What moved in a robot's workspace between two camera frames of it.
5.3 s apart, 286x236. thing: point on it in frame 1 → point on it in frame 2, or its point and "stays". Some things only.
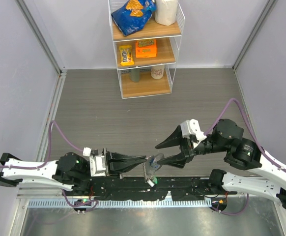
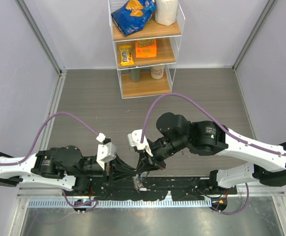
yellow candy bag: [126, 55] stays
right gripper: [186, 148] → [147, 163]
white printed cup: [157, 72] stays
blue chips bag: [132, 16] stays
